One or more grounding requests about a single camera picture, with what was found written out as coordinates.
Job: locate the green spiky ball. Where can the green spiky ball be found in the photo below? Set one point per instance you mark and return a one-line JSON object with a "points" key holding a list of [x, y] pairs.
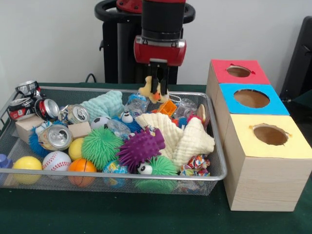
{"points": [[102, 147], [163, 170]]}

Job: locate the mint green cloth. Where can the mint green cloth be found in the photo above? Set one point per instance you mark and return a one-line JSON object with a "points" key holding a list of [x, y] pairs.
{"points": [[102, 104]]}

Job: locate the cream muslin cloth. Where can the cream muslin cloth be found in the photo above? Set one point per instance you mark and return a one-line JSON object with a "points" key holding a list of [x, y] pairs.
{"points": [[187, 139]]}

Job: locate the wooden box with three holes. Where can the wooden box with three holes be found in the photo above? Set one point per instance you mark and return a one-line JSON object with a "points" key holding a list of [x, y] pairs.
{"points": [[265, 170]]}

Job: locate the crushed silver can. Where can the crushed silver can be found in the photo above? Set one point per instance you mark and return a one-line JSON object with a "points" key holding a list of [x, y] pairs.
{"points": [[55, 136]]}

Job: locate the yellow tennis ball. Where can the yellow tennis ball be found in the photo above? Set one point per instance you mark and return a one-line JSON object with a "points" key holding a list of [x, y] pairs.
{"points": [[75, 149]]}

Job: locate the black chair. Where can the black chair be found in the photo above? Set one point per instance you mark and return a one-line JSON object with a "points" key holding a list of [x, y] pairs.
{"points": [[300, 63]]}

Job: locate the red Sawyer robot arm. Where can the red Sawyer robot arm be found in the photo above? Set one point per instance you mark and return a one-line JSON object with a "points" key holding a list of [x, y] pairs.
{"points": [[163, 17]]}

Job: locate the shallow clear mesh bin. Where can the shallow clear mesh bin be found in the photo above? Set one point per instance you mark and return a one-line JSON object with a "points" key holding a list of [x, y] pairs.
{"points": [[217, 170]]}

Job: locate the white baseball toy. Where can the white baseball toy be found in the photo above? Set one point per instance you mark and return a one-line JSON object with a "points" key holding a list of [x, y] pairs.
{"points": [[56, 161]]}

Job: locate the purple spiky ball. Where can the purple spiky ball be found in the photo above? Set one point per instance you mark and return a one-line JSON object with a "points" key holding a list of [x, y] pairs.
{"points": [[141, 148]]}

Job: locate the orange basketball toy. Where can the orange basketball toy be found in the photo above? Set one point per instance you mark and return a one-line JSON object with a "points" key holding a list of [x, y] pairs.
{"points": [[82, 170]]}

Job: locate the smooth yellow ball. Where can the smooth yellow ball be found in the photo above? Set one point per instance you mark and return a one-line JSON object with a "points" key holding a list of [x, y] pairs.
{"points": [[27, 168]]}

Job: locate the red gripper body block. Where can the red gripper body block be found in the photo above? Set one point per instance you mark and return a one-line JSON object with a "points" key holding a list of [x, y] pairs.
{"points": [[160, 52]]}

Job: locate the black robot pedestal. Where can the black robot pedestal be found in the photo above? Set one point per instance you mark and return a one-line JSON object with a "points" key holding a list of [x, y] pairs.
{"points": [[122, 53]]}

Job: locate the yellow duck plush toy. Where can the yellow duck plush toy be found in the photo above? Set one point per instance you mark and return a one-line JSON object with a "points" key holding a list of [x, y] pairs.
{"points": [[145, 88]]}

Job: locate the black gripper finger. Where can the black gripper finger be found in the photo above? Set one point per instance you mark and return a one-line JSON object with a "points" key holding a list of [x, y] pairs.
{"points": [[153, 78], [165, 79]]}

